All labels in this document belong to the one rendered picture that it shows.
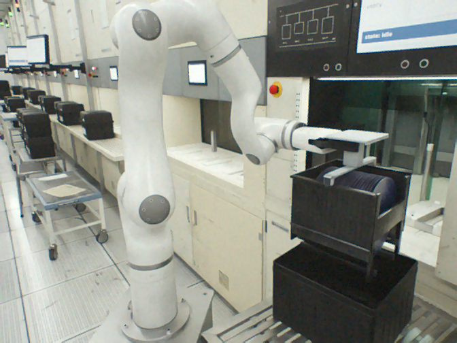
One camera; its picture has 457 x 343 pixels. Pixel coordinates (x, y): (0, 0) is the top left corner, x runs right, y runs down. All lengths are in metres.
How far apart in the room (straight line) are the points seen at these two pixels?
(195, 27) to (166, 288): 0.65
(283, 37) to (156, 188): 0.85
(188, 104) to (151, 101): 1.99
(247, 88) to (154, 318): 0.65
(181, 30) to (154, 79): 0.14
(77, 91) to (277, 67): 4.41
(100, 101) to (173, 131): 1.52
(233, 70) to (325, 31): 0.49
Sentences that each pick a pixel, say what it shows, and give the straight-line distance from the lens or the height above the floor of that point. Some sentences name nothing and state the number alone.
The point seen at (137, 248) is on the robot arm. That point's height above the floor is 1.00.
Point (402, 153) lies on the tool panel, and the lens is 2.15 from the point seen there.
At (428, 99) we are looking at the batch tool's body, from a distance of 1.63.
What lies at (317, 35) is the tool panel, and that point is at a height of 1.54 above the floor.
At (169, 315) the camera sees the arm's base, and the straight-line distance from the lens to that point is 1.01.
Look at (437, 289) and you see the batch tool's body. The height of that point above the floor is 0.80.
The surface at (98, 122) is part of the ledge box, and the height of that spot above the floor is 0.98.
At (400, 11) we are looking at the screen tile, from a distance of 1.13.
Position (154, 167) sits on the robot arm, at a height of 1.22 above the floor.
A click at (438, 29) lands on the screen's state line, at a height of 1.51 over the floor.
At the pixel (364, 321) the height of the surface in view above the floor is 0.90.
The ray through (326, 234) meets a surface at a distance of 0.84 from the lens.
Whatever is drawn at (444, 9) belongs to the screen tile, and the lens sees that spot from 1.08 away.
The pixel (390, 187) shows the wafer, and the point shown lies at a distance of 0.91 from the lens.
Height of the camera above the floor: 1.43
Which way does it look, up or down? 16 degrees down
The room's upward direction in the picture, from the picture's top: 1 degrees counter-clockwise
